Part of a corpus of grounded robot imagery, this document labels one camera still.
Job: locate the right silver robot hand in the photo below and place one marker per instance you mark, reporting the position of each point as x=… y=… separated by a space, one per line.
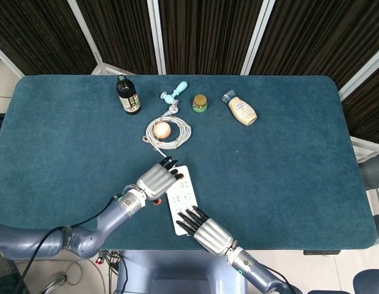
x=212 y=235

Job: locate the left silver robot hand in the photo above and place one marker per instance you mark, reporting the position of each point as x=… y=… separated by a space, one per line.
x=154 y=182

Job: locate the white power strip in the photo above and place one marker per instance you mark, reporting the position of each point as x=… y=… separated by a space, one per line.
x=183 y=196

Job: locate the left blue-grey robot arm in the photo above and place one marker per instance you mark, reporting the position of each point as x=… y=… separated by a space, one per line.
x=85 y=240

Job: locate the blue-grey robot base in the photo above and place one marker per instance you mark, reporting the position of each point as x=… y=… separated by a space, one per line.
x=177 y=272

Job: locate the yellow onion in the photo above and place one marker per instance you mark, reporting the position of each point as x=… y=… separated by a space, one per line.
x=162 y=130

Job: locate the grey power plug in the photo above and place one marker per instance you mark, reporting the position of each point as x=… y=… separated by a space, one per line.
x=172 y=107

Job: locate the dark soy sauce bottle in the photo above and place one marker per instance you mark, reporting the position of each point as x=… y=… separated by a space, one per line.
x=131 y=102

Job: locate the teal toy hammer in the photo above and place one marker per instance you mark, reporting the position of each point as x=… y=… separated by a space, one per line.
x=169 y=98

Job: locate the teal velvet tablecloth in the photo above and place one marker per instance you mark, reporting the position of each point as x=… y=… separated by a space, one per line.
x=269 y=168

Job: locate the small jar gold lid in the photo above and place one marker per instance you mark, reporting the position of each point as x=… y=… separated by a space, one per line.
x=199 y=102

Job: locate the black box under table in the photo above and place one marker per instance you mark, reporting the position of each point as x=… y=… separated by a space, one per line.
x=321 y=252

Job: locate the beige mayonnaise squeeze bottle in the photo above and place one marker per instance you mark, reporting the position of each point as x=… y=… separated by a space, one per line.
x=243 y=110

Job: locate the chrome chair base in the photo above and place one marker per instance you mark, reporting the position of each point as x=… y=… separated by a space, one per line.
x=56 y=283

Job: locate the dark office chair seat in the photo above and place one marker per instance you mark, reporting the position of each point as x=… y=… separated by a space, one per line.
x=370 y=281

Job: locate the grey chair back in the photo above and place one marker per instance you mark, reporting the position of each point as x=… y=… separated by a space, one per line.
x=373 y=174

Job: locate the white metal rack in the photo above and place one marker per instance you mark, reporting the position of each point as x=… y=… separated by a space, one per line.
x=365 y=150

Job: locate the dark folding screen white frame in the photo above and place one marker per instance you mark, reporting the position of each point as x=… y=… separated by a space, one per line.
x=208 y=30

